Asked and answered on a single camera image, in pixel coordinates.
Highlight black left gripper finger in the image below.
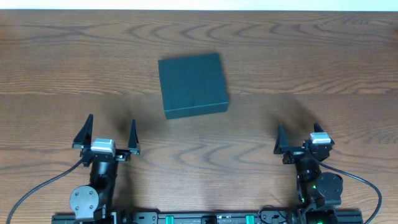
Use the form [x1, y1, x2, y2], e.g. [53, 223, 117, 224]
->
[72, 114, 93, 149]
[127, 119, 141, 155]

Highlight dark green box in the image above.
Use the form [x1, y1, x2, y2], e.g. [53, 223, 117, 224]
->
[158, 53, 229, 119]

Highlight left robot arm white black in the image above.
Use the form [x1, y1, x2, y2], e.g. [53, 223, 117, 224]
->
[70, 114, 141, 223]

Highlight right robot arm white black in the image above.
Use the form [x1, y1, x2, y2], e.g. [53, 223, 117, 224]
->
[274, 123, 343, 224]

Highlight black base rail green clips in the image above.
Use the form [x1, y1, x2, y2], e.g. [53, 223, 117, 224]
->
[51, 204, 364, 224]

